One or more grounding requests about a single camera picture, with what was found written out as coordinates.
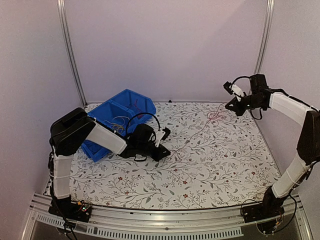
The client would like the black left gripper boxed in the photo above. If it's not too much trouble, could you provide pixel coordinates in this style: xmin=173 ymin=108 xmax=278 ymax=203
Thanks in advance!
xmin=137 ymin=142 xmax=170 ymax=162

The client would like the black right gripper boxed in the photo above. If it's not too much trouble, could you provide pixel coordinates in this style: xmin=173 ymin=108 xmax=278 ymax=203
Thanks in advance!
xmin=225 ymin=94 xmax=264 ymax=117

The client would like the red cable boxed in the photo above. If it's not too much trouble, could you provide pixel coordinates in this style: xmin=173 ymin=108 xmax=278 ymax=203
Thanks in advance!
xmin=169 ymin=102 xmax=230 ymax=162
xmin=128 ymin=99 xmax=146 ymax=118

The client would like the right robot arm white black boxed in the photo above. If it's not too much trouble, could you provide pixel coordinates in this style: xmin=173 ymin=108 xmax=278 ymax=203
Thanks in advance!
xmin=223 ymin=74 xmax=320 ymax=218

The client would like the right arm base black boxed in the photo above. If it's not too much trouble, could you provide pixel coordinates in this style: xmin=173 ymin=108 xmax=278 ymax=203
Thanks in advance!
xmin=240 ymin=192 xmax=286 ymax=235

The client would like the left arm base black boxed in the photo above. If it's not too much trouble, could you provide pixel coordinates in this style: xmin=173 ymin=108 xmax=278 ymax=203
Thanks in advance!
xmin=48 ymin=196 xmax=93 ymax=223

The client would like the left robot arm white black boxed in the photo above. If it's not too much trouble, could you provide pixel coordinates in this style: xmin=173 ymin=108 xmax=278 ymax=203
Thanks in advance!
xmin=48 ymin=107 xmax=171 ymax=217

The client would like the floral patterned table mat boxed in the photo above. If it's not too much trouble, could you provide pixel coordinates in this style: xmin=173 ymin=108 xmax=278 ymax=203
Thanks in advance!
xmin=69 ymin=102 xmax=280 ymax=210

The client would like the blue three-compartment plastic bin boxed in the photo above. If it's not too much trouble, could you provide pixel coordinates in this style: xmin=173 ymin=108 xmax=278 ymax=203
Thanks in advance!
xmin=81 ymin=89 xmax=156 ymax=162

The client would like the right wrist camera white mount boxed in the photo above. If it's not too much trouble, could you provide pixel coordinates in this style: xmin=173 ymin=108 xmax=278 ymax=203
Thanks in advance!
xmin=223 ymin=81 xmax=246 ymax=102

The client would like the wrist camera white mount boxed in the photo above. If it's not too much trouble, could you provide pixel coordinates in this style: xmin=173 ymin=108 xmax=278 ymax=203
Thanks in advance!
xmin=154 ymin=127 xmax=171 ymax=147
xmin=223 ymin=81 xmax=246 ymax=102

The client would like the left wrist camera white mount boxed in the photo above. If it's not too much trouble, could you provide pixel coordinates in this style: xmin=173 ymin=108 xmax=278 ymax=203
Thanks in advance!
xmin=154 ymin=127 xmax=171 ymax=147

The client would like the aluminium front rail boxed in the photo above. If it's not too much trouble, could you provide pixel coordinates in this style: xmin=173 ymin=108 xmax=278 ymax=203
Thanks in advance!
xmin=21 ymin=193 xmax=315 ymax=240

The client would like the right aluminium frame post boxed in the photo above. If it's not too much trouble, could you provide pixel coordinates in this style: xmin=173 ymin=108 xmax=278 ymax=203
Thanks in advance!
xmin=254 ymin=0 xmax=275 ymax=74

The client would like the aluminium frame post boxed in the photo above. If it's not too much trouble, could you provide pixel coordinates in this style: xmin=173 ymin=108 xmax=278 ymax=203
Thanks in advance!
xmin=56 ymin=0 xmax=88 ymax=107
xmin=254 ymin=0 xmax=275 ymax=74

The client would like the left aluminium frame post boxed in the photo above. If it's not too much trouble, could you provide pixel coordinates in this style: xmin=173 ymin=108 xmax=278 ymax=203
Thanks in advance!
xmin=56 ymin=0 xmax=88 ymax=107

